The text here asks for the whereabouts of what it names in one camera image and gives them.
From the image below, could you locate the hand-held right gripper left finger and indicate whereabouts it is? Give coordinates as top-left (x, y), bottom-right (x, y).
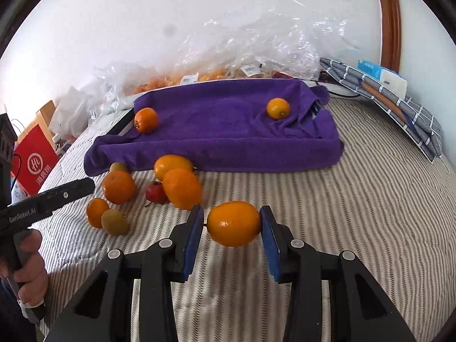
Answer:
top-left (44, 205), bottom-right (205, 342)

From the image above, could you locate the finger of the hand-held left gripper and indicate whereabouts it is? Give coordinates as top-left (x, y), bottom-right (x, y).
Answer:
top-left (37, 178), bottom-right (96, 217)

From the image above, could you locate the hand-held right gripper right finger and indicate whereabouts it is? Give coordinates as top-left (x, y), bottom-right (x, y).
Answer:
top-left (259, 205), bottom-right (417, 342)

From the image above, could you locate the small round orange tangerine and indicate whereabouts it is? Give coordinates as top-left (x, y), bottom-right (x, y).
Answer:
top-left (86, 198), bottom-right (110, 229)

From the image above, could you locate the oval orange citrus fruit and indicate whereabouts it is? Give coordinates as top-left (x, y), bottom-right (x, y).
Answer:
top-left (154, 154), bottom-right (195, 182)
top-left (207, 201), bottom-right (262, 247)
top-left (162, 168), bottom-right (203, 211)

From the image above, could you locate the small red fruit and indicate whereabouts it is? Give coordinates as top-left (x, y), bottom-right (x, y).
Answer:
top-left (145, 181), bottom-right (169, 205)

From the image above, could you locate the small yellow-orange citrus fruit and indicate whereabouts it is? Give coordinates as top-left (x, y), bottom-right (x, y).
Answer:
top-left (267, 98), bottom-right (290, 120)

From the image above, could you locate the person's left hand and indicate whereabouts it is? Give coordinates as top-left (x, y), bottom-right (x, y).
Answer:
top-left (0, 229), bottom-right (49, 305)

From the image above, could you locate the red paper bag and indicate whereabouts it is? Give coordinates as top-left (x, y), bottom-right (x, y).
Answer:
top-left (11, 119), bottom-right (60, 197)

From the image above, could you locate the striped bed cover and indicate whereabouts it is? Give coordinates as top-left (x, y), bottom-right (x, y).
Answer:
top-left (32, 96), bottom-right (456, 342)

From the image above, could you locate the white plastic bag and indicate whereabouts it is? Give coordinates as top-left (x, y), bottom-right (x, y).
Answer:
top-left (48, 85), bottom-right (93, 139)

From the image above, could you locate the crumpled clear plastic bag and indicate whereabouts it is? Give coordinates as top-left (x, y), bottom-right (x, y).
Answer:
top-left (85, 62), bottom-right (143, 115)

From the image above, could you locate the purple towel-lined tray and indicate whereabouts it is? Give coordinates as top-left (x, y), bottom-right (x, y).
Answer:
top-left (84, 79), bottom-right (345, 177)

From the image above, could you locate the clear bag of oranges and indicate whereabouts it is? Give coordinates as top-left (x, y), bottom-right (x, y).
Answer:
top-left (121, 66), bottom-right (232, 97)

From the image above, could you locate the clear bag of brown fruit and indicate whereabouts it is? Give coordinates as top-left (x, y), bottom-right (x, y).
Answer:
top-left (228, 60), bottom-right (275, 79)

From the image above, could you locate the grey checked cloth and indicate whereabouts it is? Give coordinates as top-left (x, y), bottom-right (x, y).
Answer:
top-left (319, 58), bottom-right (443, 164)

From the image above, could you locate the blue tissue pack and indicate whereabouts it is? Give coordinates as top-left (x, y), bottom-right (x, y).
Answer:
top-left (357, 59), bottom-right (383, 79)

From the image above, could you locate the small white box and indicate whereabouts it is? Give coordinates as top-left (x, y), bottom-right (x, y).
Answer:
top-left (378, 69), bottom-right (408, 99)

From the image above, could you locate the large clear plastic bag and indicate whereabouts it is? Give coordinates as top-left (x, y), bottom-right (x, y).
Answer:
top-left (171, 0), bottom-right (360, 82)

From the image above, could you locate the brown wooden door frame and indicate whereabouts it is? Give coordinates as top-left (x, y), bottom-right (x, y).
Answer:
top-left (374, 0), bottom-right (402, 72)

